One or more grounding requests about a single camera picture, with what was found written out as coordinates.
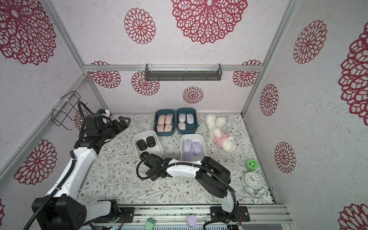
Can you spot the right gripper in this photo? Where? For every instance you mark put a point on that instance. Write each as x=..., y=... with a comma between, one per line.
x=152, y=164

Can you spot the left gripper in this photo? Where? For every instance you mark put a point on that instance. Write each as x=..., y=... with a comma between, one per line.
x=124, y=124

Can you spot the black mouse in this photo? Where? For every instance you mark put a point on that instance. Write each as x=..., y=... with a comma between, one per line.
x=144, y=155
x=141, y=144
x=150, y=140

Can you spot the white tray front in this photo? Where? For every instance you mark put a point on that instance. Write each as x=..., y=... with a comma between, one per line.
x=157, y=150

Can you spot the white tray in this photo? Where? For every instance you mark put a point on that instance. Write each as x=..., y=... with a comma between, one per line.
x=157, y=150
x=194, y=137

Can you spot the purple mouse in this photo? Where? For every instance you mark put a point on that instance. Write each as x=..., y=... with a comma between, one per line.
x=187, y=145
x=197, y=149
x=189, y=157

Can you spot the teal storage box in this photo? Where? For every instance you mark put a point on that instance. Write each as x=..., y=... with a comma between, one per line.
x=190, y=129
x=165, y=112

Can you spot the white mouse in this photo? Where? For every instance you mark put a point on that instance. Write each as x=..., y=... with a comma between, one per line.
x=181, y=126
x=182, y=117
x=190, y=119

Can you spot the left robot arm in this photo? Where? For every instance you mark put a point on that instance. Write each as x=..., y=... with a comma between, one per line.
x=59, y=209

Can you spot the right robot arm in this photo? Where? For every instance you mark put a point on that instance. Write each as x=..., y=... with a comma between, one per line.
x=211, y=175

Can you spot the green connector block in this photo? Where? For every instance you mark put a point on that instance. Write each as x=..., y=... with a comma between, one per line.
x=150, y=224

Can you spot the purple round cap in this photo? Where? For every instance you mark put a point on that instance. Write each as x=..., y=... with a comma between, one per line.
x=192, y=221

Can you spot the white plush toy pink dress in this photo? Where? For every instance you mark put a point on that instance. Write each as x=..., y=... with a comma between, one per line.
x=217, y=134

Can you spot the green round toy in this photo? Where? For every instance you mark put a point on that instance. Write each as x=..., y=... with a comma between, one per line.
x=252, y=164

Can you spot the white alarm clock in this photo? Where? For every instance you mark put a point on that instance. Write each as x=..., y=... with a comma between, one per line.
x=253, y=184

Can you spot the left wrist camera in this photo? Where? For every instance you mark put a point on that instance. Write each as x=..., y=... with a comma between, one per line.
x=104, y=112

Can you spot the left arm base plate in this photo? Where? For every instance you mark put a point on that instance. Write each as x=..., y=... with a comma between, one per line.
x=125, y=215

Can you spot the dark wall shelf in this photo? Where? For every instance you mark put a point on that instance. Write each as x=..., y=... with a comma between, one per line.
x=183, y=73

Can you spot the black wire wall rack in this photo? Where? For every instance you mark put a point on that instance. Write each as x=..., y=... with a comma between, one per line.
x=67, y=111

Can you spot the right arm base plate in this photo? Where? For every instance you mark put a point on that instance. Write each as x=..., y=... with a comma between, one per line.
x=241, y=214

